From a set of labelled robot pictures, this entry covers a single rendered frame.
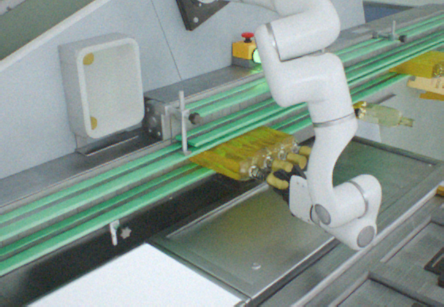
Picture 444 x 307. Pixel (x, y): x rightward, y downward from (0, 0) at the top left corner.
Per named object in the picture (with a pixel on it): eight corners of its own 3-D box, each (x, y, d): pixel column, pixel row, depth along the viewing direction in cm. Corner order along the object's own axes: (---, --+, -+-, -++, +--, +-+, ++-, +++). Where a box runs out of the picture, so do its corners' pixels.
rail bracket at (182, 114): (162, 148, 145) (195, 162, 137) (158, 86, 138) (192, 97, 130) (171, 144, 147) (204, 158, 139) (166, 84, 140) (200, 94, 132)
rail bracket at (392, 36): (370, 38, 210) (403, 43, 201) (372, 19, 207) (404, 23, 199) (376, 36, 213) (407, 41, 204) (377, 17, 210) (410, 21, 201)
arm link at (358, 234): (353, 197, 105) (388, 178, 109) (316, 176, 113) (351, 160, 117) (354, 259, 112) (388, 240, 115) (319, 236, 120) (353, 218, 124)
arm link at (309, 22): (258, -10, 120) (264, 0, 107) (319, -28, 119) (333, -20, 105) (274, 50, 125) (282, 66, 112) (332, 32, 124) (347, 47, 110)
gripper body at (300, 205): (338, 225, 125) (307, 205, 134) (341, 186, 121) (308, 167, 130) (312, 236, 122) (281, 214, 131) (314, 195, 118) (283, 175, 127)
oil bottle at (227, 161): (189, 161, 154) (246, 185, 140) (187, 143, 152) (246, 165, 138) (203, 155, 158) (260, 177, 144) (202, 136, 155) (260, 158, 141)
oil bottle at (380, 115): (345, 117, 210) (408, 133, 193) (345, 102, 208) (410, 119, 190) (353, 111, 214) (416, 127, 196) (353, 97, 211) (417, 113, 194)
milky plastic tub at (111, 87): (70, 132, 138) (89, 141, 133) (57, 45, 130) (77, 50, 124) (125, 113, 150) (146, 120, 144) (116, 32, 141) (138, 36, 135)
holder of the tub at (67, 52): (73, 151, 141) (89, 159, 136) (57, 45, 130) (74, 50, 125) (126, 131, 152) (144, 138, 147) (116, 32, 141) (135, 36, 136)
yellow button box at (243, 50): (231, 63, 176) (249, 67, 171) (231, 40, 173) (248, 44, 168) (246, 59, 180) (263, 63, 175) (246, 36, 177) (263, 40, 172)
